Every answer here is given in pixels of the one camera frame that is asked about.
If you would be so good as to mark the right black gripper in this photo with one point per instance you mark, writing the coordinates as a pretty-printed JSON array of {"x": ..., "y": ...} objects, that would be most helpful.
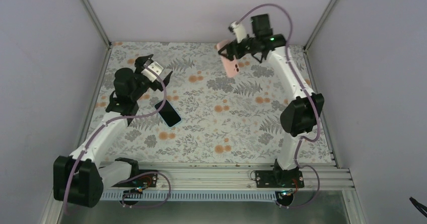
[{"x": 229, "y": 48}]

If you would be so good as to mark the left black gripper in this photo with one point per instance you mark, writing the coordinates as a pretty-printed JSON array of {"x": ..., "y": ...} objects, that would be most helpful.
[{"x": 140, "y": 62}]

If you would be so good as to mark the pink phone case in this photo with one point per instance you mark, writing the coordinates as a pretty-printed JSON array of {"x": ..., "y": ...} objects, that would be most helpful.
[{"x": 231, "y": 66}]

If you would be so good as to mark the black phone light-blue case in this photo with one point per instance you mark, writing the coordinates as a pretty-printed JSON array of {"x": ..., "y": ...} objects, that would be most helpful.
[{"x": 169, "y": 115}]

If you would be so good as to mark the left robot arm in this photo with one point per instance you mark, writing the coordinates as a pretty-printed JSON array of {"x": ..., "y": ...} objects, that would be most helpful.
[{"x": 79, "y": 177}]

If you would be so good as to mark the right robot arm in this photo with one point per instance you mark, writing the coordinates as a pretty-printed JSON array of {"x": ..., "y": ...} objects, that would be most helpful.
[{"x": 305, "y": 106}]

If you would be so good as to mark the floral patterned table mat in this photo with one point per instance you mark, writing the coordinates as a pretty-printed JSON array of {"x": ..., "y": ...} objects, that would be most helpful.
[{"x": 224, "y": 120}]

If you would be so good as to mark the black object at corner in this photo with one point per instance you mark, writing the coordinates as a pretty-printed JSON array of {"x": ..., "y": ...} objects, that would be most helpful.
[{"x": 419, "y": 206}]

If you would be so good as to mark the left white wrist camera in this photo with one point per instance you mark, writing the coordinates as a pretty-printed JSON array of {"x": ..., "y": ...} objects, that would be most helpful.
[{"x": 153, "y": 70}]

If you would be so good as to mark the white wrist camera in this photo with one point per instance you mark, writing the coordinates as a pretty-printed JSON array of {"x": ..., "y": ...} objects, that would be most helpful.
[
  {"x": 238, "y": 30},
  {"x": 153, "y": 70}
]

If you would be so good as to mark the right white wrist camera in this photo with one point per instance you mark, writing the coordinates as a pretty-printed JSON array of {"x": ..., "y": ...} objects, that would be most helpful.
[{"x": 238, "y": 30}]

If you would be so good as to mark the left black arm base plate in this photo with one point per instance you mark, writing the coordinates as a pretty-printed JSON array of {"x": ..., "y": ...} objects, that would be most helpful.
[{"x": 143, "y": 178}]

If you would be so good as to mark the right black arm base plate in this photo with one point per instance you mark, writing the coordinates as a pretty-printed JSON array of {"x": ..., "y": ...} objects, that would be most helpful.
[{"x": 267, "y": 179}]

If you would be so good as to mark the aluminium rail frame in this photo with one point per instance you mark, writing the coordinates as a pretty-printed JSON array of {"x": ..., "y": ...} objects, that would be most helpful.
[{"x": 227, "y": 182}]

